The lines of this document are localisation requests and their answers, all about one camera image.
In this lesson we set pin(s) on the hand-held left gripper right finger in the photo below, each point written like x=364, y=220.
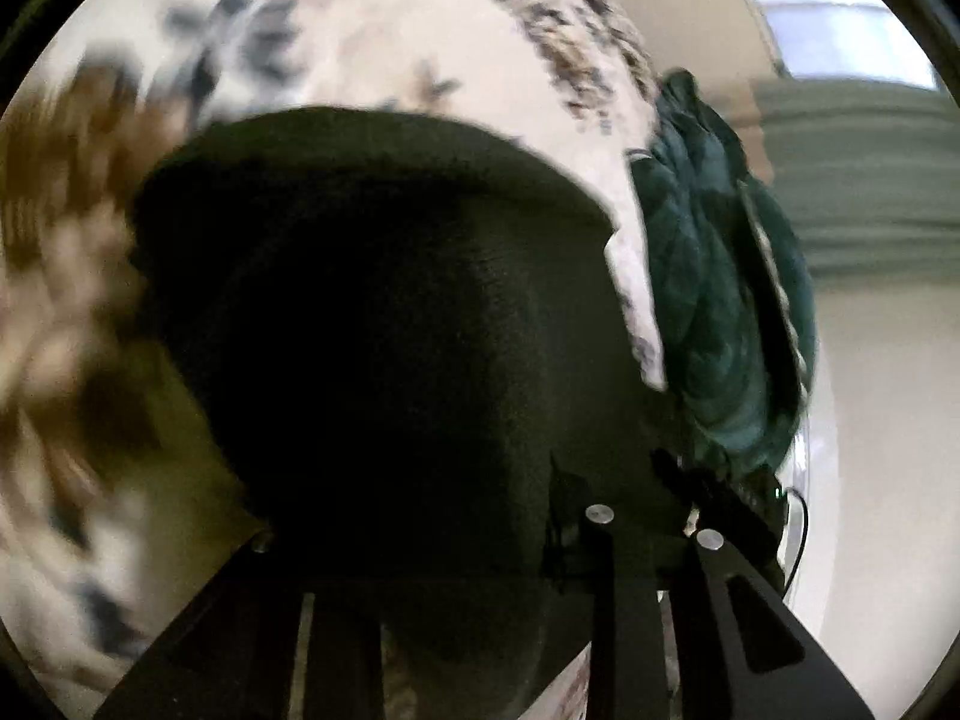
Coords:
x=626, y=615

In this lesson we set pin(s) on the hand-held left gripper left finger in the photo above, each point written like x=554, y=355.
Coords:
x=225, y=630

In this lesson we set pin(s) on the dark striped sweater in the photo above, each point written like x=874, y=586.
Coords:
x=375, y=360

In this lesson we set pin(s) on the dark green plush blanket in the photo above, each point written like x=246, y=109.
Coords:
x=697, y=300

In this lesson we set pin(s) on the green striped curtain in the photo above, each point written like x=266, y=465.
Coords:
x=862, y=180

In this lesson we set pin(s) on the floral checked bedspread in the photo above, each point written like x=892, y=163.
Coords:
x=337, y=22

